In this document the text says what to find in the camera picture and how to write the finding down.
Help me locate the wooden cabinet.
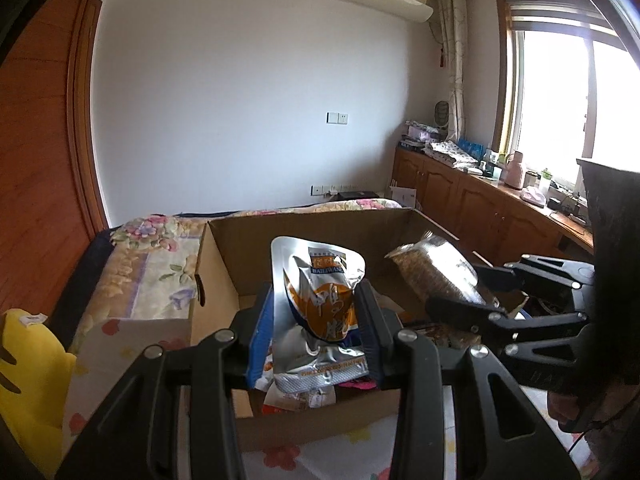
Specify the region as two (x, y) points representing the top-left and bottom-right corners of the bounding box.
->
(391, 145), (596, 271)

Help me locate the pink kettle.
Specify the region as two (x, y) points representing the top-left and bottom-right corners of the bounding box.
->
(502, 150), (526, 191)

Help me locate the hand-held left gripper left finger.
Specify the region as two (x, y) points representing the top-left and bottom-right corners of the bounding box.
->
(55, 280), (276, 480)

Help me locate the window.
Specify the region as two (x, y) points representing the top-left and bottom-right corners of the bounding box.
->
(492, 0), (640, 186)

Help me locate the floral strawberry blanket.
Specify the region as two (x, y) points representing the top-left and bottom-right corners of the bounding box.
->
(62, 199), (551, 480)

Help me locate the pile of purple packets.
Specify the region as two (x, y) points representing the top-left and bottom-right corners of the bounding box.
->
(400, 120), (448, 150)

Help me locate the white paper envelope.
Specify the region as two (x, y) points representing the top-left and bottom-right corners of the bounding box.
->
(390, 185), (418, 208)

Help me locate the clear brown cracker pack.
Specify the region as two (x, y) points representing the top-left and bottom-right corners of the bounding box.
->
(384, 235), (501, 311)

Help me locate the brown cardboard box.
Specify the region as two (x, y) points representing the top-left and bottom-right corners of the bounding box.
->
(189, 207), (531, 453)

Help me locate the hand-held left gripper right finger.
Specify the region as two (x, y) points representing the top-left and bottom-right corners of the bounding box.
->
(352, 280), (581, 480)

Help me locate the yellow plush toy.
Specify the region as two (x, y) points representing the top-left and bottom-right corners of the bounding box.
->
(0, 307), (77, 478)

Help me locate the person's right hand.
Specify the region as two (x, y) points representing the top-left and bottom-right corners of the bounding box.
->
(546, 389), (583, 426)

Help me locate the patterned curtain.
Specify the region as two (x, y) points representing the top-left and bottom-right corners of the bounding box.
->
(431, 0), (468, 143)

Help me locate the silver orange snack packet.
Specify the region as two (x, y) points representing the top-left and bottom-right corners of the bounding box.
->
(270, 235), (373, 396)

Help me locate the blue box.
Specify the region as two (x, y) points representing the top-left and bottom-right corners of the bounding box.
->
(457, 139), (486, 161)

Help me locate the folded patterned cloth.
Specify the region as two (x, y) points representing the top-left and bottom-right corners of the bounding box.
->
(422, 140), (483, 167)

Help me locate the wooden wardrobe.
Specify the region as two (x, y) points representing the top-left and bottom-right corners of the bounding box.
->
(0, 0), (111, 321)

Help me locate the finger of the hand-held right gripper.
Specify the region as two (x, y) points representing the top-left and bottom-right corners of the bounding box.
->
(472, 254), (596, 293)
(425, 296), (591, 359)

